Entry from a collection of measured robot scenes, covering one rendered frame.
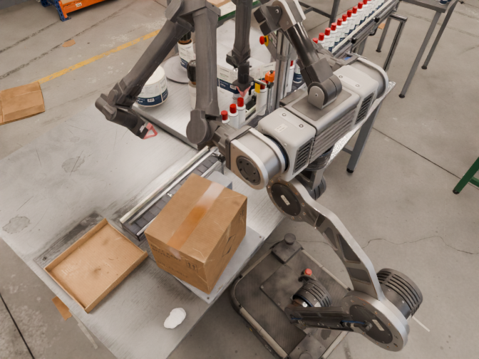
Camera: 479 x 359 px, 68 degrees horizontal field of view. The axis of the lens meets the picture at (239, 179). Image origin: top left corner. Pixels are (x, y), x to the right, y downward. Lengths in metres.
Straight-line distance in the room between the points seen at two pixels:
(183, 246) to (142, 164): 0.75
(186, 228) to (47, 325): 1.46
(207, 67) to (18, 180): 1.23
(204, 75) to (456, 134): 2.90
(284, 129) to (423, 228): 2.04
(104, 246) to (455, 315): 2.05
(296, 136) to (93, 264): 1.01
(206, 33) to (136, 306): 0.99
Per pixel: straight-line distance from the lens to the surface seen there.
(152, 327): 1.41
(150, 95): 2.03
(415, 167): 3.20
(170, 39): 1.21
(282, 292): 2.05
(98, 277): 1.54
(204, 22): 1.11
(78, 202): 1.78
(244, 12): 1.48
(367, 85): 1.14
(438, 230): 2.88
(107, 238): 1.61
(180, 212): 1.26
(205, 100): 1.04
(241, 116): 1.77
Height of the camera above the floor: 2.15
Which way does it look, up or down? 51 degrees down
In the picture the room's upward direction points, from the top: straight up
